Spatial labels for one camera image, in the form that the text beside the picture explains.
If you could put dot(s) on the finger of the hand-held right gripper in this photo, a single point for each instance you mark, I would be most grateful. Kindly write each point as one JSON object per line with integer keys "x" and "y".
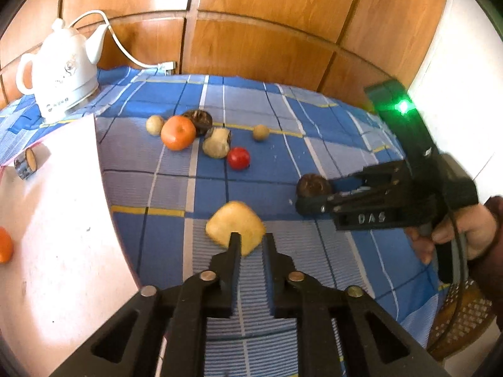
{"x": 369, "y": 176}
{"x": 314, "y": 205}

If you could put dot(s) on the person's right forearm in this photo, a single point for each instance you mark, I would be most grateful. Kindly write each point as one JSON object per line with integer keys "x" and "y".
{"x": 491, "y": 267}

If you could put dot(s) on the yellow bread piece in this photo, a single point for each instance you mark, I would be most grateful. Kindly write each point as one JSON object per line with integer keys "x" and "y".
{"x": 235, "y": 222}

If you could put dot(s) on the dark cut fruit piece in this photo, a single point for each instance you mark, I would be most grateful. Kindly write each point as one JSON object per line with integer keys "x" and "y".
{"x": 26, "y": 163}

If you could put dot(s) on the white electric kettle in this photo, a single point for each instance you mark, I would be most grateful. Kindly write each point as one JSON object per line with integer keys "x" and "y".
{"x": 65, "y": 78}

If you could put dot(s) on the beige cut mushroom piece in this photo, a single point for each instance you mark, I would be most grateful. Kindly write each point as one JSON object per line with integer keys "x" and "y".
{"x": 217, "y": 143}

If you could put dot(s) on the dark brown round fruit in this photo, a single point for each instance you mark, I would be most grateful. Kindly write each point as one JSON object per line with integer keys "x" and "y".
{"x": 312, "y": 185}
{"x": 201, "y": 119}

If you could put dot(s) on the person's right hand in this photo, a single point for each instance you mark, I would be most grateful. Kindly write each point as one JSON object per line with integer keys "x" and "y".
{"x": 475, "y": 227}

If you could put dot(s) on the red cherry tomato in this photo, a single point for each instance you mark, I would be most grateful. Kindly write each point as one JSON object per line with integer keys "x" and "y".
{"x": 238, "y": 158}

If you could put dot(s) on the small orange mandarin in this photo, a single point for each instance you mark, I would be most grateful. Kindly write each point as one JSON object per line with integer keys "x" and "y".
{"x": 4, "y": 245}

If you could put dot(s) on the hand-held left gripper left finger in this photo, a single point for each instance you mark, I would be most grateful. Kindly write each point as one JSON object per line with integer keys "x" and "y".
{"x": 235, "y": 253}

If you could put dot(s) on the small tan longan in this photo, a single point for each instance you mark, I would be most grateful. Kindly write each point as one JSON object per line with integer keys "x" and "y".
{"x": 260, "y": 132}
{"x": 155, "y": 125}

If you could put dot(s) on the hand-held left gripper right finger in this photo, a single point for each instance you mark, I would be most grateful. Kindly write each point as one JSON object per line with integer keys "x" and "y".
{"x": 270, "y": 261}

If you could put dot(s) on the white board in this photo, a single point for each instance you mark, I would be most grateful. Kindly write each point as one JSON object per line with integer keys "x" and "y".
{"x": 59, "y": 224}

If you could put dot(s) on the large orange mandarin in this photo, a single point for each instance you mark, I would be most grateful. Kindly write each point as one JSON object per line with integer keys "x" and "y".
{"x": 178, "y": 132}

